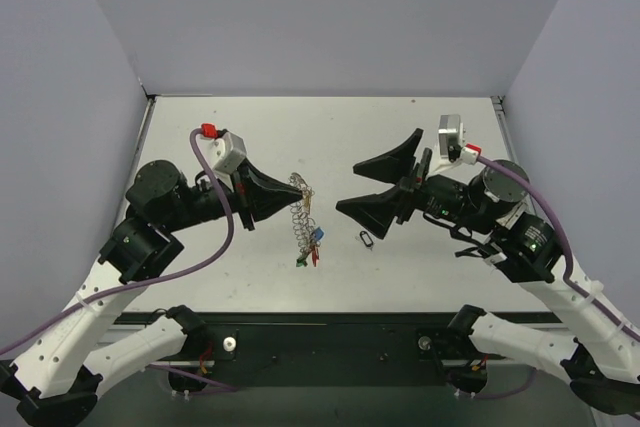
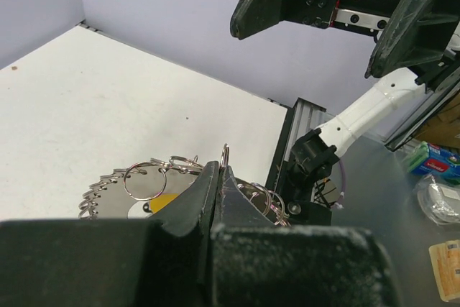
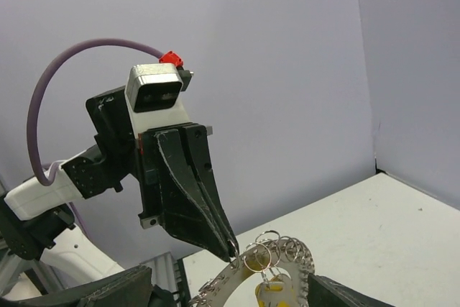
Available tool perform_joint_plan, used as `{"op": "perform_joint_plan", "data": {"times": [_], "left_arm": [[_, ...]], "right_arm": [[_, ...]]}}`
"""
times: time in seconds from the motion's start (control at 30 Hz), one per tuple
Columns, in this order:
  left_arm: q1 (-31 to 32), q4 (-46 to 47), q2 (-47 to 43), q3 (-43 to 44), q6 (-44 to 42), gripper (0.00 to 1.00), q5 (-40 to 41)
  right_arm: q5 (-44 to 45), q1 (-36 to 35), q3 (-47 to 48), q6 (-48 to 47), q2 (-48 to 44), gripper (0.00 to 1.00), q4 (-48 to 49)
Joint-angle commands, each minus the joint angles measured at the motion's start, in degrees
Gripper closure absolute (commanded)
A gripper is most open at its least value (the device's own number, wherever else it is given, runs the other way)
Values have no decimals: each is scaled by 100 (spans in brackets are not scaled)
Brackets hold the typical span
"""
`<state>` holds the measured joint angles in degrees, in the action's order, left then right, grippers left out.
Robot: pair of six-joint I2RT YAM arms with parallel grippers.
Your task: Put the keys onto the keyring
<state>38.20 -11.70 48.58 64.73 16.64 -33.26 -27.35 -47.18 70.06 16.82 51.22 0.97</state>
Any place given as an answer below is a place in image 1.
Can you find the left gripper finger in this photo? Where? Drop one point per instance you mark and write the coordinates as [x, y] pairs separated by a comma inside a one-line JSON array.
[[266, 204], [264, 187]]

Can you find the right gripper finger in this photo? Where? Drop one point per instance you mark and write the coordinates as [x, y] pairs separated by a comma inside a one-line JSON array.
[[391, 166], [374, 212]]

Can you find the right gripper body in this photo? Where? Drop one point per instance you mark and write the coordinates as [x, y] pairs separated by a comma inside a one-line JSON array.
[[412, 188]]

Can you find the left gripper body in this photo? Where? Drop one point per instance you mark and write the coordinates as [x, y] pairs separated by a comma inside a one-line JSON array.
[[244, 201]]

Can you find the key with black tag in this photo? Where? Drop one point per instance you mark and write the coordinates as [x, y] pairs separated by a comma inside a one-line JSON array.
[[366, 239]]

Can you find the metal keyring disc with rings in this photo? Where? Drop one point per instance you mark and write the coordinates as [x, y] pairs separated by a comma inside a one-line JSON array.
[[302, 222]]

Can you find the key with green tag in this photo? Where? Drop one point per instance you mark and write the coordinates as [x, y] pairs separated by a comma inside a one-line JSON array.
[[301, 261]]

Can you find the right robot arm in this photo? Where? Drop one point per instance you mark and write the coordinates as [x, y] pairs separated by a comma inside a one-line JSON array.
[[493, 209]]

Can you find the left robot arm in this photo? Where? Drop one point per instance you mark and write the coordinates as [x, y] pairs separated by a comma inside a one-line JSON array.
[[60, 378]]

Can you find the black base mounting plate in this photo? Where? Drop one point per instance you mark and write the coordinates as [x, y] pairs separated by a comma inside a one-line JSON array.
[[253, 350]]

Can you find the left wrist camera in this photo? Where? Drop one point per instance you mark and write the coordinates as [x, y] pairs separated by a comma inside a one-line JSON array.
[[225, 152]]

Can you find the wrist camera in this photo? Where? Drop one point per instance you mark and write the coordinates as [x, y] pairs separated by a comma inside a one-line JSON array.
[[451, 150], [225, 152]]

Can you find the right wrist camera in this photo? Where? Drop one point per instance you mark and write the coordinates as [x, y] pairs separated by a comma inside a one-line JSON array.
[[451, 150]]

